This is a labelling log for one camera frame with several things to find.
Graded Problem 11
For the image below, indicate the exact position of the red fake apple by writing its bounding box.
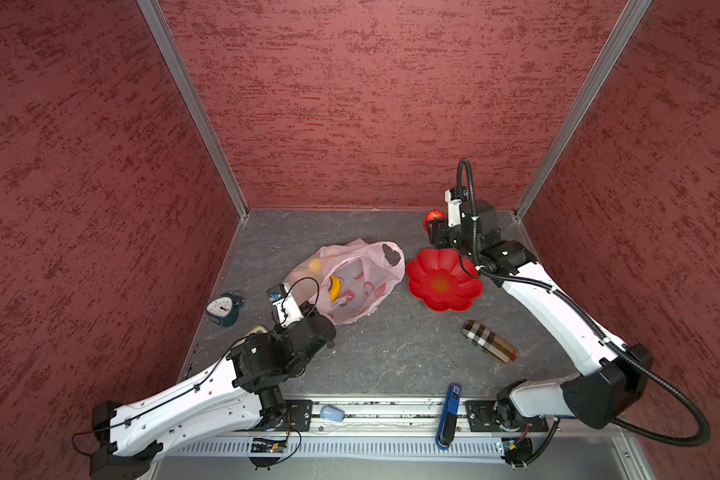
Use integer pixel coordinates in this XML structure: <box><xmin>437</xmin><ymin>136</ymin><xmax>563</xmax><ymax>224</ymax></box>
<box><xmin>422</xmin><ymin>209</ymin><xmax>447</xmax><ymax>231</ymax></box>

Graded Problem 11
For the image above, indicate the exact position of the pink plastic bag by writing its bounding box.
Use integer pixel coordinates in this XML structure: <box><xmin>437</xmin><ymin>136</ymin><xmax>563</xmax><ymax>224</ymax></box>
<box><xmin>285</xmin><ymin>239</ymin><xmax>405</xmax><ymax>325</ymax></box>

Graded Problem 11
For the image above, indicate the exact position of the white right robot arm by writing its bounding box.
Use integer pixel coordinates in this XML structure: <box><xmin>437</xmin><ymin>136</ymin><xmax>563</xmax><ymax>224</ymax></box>
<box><xmin>425</xmin><ymin>189</ymin><xmax>653</xmax><ymax>431</ymax></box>

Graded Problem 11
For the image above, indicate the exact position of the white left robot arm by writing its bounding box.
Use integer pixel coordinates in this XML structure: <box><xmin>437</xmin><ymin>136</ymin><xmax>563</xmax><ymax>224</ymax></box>
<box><xmin>89</xmin><ymin>314</ymin><xmax>336</xmax><ymax>479</ymax></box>

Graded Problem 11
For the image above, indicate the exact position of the yellow fake banana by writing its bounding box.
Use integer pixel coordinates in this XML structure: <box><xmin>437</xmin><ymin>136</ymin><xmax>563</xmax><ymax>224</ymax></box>
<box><xmin>328</xmin><ymin>275</ymin><xmax>341</xmax><ymax>303</ymax></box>

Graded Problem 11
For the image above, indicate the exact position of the orange fake fruit in bag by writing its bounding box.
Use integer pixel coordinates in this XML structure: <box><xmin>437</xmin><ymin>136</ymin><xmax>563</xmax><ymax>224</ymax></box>
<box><xmin>308</xmin><ymin>258</ymin><xmax>322</xmax><ymax>276</ymax></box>

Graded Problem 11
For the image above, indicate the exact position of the yellow calculator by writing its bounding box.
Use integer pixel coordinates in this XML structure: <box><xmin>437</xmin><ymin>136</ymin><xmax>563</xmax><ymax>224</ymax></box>
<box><xmin>247</xmin><ymin>325</ymin><xmax>269</xmax><ymax>336</ymax></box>

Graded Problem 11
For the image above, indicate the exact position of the red flower-shaped plastic plate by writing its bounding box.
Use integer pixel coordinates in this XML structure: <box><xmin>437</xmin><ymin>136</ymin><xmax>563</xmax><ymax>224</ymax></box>
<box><xmin>406</xmin><ymin>248</ymin><xmax>484</xmax><ymax>312</ymax></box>

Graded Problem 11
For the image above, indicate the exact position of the small light blue object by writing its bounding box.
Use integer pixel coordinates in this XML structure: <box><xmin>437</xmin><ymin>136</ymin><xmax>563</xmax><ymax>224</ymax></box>
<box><xmin>320</xmin><ymin>405</ymin><xmax>345</xmax><ymax>423</ymax></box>

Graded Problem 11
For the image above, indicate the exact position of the green alarm clock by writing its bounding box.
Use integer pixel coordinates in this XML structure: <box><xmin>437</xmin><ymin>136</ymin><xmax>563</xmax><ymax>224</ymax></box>
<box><xmin>205</xmin><ymin>292</ymin><xmax>244</xmax><ymax>328</ymax></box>

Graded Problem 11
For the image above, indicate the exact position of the plaid glasses case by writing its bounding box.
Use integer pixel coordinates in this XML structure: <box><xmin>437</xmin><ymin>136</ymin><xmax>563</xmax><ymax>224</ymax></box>
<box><xmin>462</xmin><ymin>320</ymin><xmax>517</xmax><ymax>364</ymax></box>

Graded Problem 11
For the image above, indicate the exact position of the blue black handheld device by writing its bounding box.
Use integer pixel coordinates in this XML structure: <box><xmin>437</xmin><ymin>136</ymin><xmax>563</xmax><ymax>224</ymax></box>
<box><xmin>435</xmin><ymin>383</ymin><xmax>461</xmax><ymax>450</ymax></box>

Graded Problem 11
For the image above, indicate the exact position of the right back corner aluminium profile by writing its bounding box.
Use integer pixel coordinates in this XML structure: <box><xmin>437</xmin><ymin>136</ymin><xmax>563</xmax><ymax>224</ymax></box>
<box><xmin>514</xmin><ymin>0</ymin><xmax>652</xmax><ymax>223</ymax></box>

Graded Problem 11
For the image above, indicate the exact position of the corner aluminium profile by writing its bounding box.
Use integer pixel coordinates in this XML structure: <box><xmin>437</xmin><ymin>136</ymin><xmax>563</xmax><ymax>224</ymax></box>
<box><xmin>514</xmin><ymin>0</ymin><xmax>652</xmax><ymax>223</ymax></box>
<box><xmin>137</xmin><ymin>0</ymin><xmax>250</xmax><ymax>221</ymax></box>

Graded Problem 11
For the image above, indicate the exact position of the left back corner aluminium profile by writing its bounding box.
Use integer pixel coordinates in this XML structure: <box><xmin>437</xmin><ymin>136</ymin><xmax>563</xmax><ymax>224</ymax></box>
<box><xmin>137</xmin><ymin>0</ymin><xmax>250</xmax><ymax>221</ymax></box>

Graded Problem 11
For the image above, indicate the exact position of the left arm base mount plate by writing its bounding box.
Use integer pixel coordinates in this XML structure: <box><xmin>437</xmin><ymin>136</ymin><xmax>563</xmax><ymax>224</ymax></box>
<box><xmin>273</xmin><ymin>399</ymin><xmax>314</xmax><ymax>433</ymax></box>

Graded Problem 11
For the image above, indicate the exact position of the front aluminium rail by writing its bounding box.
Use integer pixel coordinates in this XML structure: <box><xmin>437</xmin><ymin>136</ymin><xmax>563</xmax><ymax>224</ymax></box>
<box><xmin>137</xmin><ymin>394</ymin><xmax>631</xmax><ymax>439</ymax></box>

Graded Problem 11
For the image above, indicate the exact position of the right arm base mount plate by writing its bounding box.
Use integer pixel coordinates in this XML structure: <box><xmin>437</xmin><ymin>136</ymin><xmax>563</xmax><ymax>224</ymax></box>
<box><xmin>465</xmin><ymin>400</ymin><xmax>549</xmax><ymax>434</ymax></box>

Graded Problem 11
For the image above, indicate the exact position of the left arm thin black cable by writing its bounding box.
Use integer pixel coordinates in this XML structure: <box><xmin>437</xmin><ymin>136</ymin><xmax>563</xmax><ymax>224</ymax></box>
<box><xmin>71</xmin><ymin>275</ymin><xmax>322</xmax><ymax>457</ymax></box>

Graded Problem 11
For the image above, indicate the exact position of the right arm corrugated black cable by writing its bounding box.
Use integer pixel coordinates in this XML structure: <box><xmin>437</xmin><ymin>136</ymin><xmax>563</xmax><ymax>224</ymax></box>
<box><xmin>455</xmin><ymin>158</ymin><xmax>713</xmax><ymax>448</ymax></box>

